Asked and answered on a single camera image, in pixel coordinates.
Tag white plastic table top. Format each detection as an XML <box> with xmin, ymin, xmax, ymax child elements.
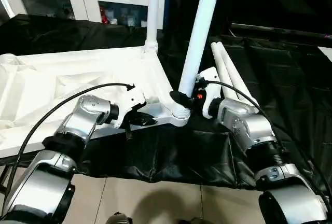
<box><xmin>0</xmin><ymin>45</ymin><xmax>191</xmax><ymax>158</ymax></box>

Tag dark left robot foot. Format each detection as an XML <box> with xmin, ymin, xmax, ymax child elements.
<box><xmin>106</xmin><ymin>213</ymin><xmax>133</xmax><ymax>224</ymax></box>

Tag black plastic mat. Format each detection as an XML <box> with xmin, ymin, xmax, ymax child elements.
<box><xmin>0</xmin><ymin>14</ymin><xmax>332</xmax><ymax>191</ymax></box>

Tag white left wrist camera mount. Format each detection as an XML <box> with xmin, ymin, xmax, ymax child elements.
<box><xmin>111</xmin><ymin>85</ymin><xmax>148</xmax><ymax>129</ymax></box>

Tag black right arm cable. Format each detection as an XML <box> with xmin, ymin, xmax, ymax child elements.
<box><xmin>200</xmin><ymin>79</ymin><xmax>332</xmax><ymax>209</ymax></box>

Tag dark metal rail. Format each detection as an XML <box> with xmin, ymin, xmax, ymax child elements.
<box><xmin>231</xmin><ymin>23</ymin><xmax>332</xmax><ymax>41</ymax></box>

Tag white plastic table leg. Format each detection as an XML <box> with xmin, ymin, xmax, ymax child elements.
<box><xmin>210</xmin><ymin>43</ymin><xmax>240</xmax><ymax>95</ymax></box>
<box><xmin>215</xmin><ymin>41</ymin><xmax>260</xmax><ymax>106</ymax></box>
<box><xmin>177</xmin><ymin>0</ymin><xmax>224</xmax><ymax>119</ymax></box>
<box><xmin>144</xmin><ymin>0</ymin><xmax>161</xmax><ymax>54</ymax></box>

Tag small bottles behind glass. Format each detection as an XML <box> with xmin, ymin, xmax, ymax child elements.
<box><xmin>100</xmin><ymin>4</ymin><xmax>149</xmax><ymax>27</ymax></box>

